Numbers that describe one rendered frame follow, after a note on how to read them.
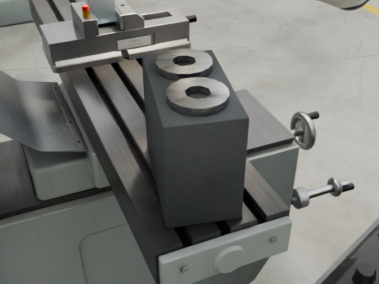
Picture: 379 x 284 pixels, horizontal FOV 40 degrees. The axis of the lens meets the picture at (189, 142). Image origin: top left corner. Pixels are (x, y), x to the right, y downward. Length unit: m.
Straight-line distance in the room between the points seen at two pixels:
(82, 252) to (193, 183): 0.61
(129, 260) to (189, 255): 0.61
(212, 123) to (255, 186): 0.22
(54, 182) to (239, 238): 0.49
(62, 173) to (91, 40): 0.32
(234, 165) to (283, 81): 2.49
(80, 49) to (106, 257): 0.52
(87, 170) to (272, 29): 2.91
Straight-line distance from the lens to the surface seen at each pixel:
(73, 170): 1.15
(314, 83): 3.24
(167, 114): 0.71
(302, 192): 1.50
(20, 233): 1.22
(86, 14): 1.24
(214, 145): 0.72
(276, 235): 0.85
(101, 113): 1.08
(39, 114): 1.21
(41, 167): 1.14
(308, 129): 1.53
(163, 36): 1.30
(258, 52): 3.56
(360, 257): 1.33
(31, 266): 1.29
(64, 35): 1.27
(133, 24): 1.26
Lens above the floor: 1.53
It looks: 35 degrees down
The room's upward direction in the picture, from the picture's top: straight up
